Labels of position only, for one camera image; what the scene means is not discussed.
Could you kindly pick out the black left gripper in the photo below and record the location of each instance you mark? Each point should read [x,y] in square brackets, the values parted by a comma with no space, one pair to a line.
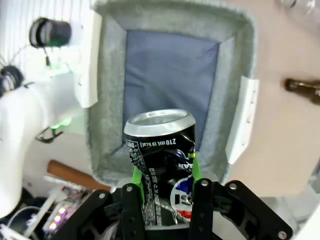
[53,31]

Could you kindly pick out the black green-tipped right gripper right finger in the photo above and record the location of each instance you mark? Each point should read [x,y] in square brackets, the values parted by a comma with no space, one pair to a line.
[202,207]

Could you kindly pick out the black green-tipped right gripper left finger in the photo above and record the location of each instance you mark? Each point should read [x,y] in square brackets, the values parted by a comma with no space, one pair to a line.
[131,210]

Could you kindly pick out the crushed black soda can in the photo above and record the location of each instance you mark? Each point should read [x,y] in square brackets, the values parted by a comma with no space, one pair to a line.
[160,160]

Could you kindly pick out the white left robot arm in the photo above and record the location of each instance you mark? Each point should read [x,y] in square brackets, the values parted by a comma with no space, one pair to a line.
[27,117]

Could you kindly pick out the grey felt basket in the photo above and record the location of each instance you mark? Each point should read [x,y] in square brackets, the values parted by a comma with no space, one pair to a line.
[170,82]

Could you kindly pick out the white power strip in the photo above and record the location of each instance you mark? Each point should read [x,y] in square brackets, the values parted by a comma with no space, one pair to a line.
[57,216]

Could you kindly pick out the brown glass bottle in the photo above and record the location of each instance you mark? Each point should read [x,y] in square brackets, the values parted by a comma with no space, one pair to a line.
[303,87]

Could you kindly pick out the clear plastic bottle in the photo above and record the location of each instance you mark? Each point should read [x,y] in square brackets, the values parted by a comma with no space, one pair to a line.
[300,6]

